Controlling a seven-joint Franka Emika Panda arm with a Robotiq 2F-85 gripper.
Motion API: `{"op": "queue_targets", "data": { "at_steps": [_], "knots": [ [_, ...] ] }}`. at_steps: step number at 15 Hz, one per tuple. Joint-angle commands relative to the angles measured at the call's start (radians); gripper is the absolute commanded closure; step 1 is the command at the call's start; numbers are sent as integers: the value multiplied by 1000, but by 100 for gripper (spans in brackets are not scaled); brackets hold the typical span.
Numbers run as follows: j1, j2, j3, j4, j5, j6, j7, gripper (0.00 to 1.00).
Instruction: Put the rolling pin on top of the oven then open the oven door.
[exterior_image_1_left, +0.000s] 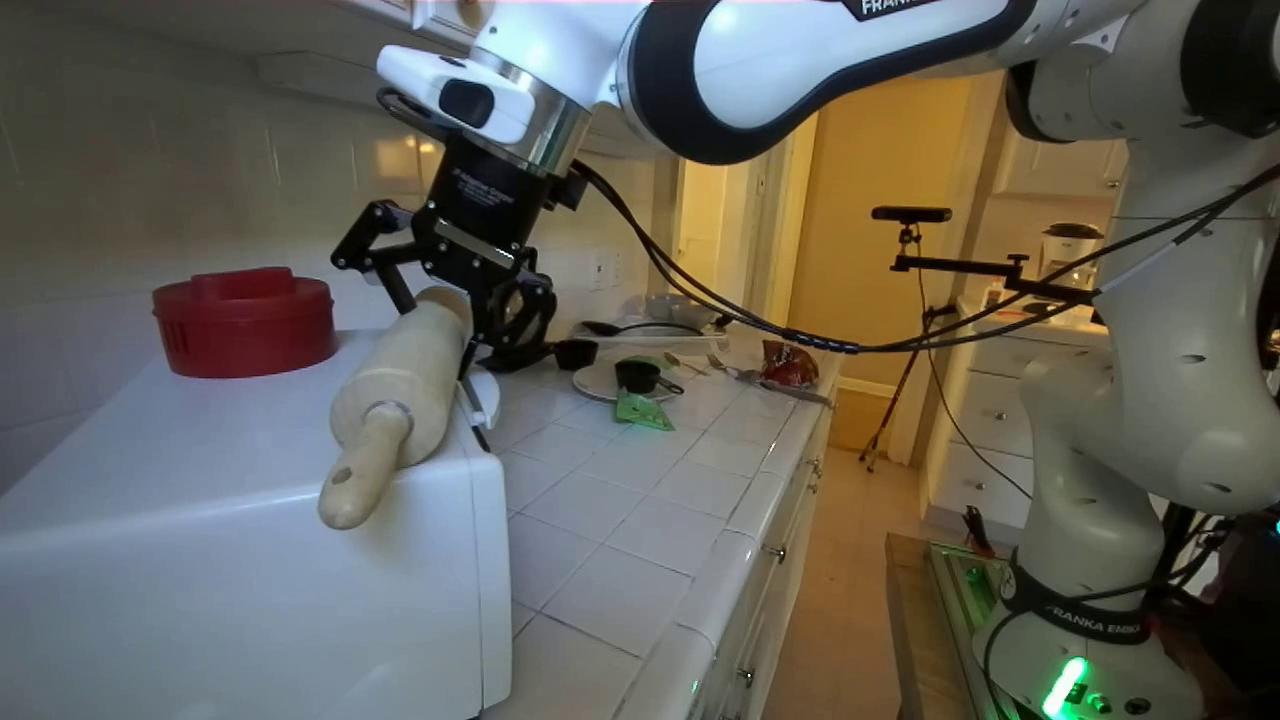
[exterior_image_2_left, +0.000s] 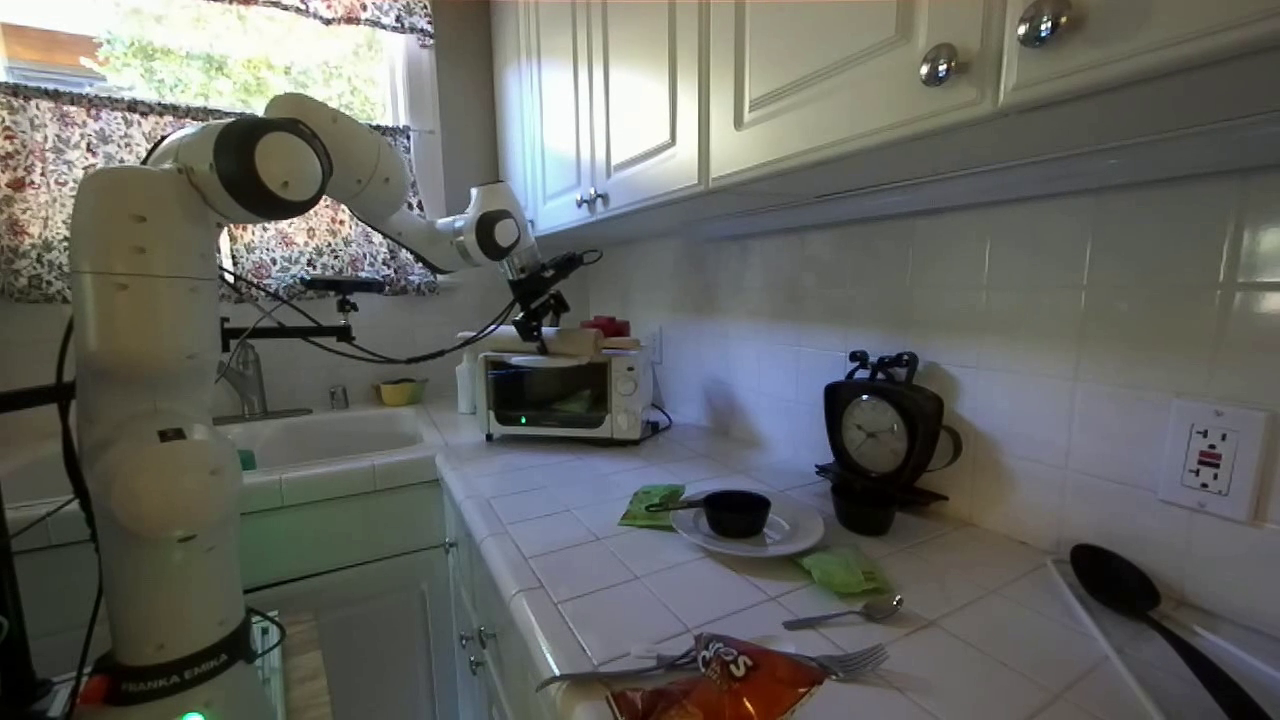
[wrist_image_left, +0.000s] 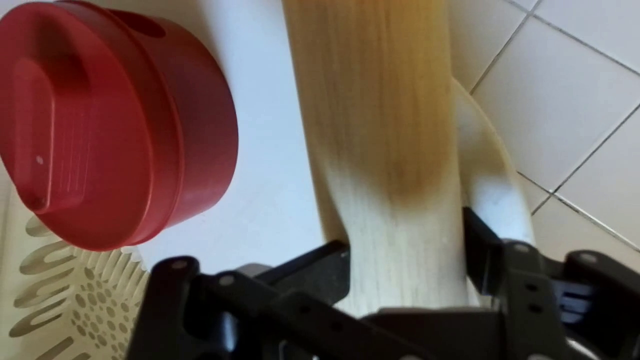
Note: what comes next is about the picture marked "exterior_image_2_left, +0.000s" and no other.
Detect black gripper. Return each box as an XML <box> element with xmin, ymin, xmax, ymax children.
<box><xmin>502</xmin><ymin>246</ymin><xmax>602</xmax><ymax>344</ymax></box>

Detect white toaster oven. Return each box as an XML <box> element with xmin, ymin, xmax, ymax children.
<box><xmin>474</xmin><ymin>334</ymin><xmax>659</xmax><ymax>449</ymax></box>

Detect white upper cabinet door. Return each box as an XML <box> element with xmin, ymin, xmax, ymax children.
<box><xmin>994</xmin><ymin>0</ymin><xmax>1280</xmax><ymax>112</ymax></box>
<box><xmin>700</xmin><ymin>0</ymin><xmax>1007</xmax><ymax>190</ymax></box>
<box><xmin>486</xmin><ymin>0</ymin><xmax>594</xmax><ymax>237</ymax></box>
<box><xmin>583</xmin><ymin>0</ymin><xmax>709</xmax><ymax>222</ymax></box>

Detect white soap bottle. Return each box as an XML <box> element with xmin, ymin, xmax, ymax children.
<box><xmin>453</xmin><ymin>348</ymin><xmax>482</xmax><ymax>417</ymax></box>

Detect small yellow dish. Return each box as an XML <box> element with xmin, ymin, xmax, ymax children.
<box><xmin>372</xmin><ymin>378</ymin><xmax>422</xmax><ymax>414</ymax></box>

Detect green pistachio snack bag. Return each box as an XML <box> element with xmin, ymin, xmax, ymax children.
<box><xmin>615</xmin><ymin>479</ymin><xmax>691</xmax><ymax>535</ymax></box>

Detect white kitchen sink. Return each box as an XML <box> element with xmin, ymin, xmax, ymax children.
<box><xmin>235</xmin><ymin>405</ymin><xmax>447</xmax><ymax>513</ymax></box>

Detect metal sink faucet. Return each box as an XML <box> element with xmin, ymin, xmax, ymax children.
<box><xmin>216</xmin><ymin>338</ymin><xmax>270</xmax><ymax>426</ymax></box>

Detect white round plate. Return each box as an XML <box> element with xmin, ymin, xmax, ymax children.
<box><xmin>673</xmin><ymin>495</ymin><xmax>828</xmax><ymax>564</ymax></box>

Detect white counter base cabinet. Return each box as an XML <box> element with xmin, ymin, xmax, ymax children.
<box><xmin>438</xmin><ymin>495</ymin><xmax>577</xmax><ymax>720</ymax></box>

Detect black dial kitchen scale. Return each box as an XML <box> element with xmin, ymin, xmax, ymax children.
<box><xmin>811</xmin><ymin>348</ymin><xmax>968</xmax><ymax>513</ymax></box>

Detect floral window valance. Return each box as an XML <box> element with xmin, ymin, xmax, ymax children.
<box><xmin>216</xmin><ymin>0</ymin><xmax>438</xmax><ymax>39</ymax></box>

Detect white sink base cabinet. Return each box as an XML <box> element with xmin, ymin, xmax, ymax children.
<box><xmin>235</xmin><ymin>479</ymin><xmax>463</xmax><ymax>720</ymax></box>

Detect small black cup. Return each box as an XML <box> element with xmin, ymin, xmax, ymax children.
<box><xmin>828</xmin><ymin>475</ymin><xmax>902</xmax><ymax>540</ymax></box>

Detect green folded cloth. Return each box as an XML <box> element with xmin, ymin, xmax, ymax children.
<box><xmin>794</xmin><ymin>540</ymin><xmax>895</xmax><ymax>602</ymax></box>

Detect orange chips bag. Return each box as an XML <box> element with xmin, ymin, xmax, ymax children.
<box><xmin>602</xmin><ymin>631</ymin><xmax>830</xmax><ymax>720</ymax></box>

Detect metal spoon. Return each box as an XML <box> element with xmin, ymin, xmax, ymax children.
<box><xmin>780</xmin><ymin>588</ymin><xmax>913</xmax><ymax>638</ymax></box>

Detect metal fork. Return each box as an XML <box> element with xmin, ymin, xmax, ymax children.
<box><xmin>537</xmin><ymin>641</ymin><xmax>890</xmax><ymax>693</ymax></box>

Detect round metal cabinet knob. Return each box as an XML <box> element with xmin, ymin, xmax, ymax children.
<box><xmin>1013</xmin><ymin>0</ymin><xmax>1076</xmax><ymax>52</ymax></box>
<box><xmin>913</xmin><ymin>39</ymin><xmax>968</xmax><ymax>94</ymax></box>

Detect floral window curtain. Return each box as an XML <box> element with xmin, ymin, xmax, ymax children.
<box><xmin>0</xmin><ymin>86</ymin><xmax>442</xmax><ymax>305</ymax></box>

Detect black ladle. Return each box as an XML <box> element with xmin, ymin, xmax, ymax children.
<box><xmin>1062</xmin><ymin>540</ymin><xmax>1276</xmax><ymax>720</ymax></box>

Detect black stereo camera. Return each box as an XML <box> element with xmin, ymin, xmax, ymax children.
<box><xmin>294</xmin><ymin>274</ymin><xmax>390</xmax><ymax>302</ymax></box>

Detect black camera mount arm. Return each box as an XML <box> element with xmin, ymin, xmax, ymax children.
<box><xmin>216</xmin><ymin>294</ymin><xmax>362</xmax><ymax>357</ymax></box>

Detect black measuring cup with handle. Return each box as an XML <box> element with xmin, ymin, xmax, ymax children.
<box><xmin>662</xmin><ymin>490</ymin><xmax>775</xmax><ymax>546</ymax></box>

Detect white wall power outlet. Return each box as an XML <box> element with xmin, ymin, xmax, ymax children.
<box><xmin>1154</xmin><ymin>394</ymin><xmax>1273</xmax><ymax>529</ymax></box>

